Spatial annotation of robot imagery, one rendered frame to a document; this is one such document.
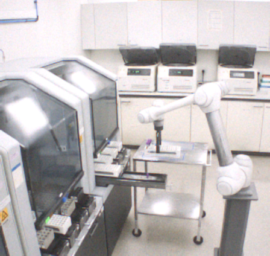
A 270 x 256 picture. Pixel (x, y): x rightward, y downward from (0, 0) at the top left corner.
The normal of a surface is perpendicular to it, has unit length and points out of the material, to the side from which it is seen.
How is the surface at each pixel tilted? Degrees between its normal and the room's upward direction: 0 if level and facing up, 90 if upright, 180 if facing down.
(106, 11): 90
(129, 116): 90
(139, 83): 90
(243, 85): 90
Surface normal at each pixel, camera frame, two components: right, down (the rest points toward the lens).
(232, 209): -0.22, 0.31
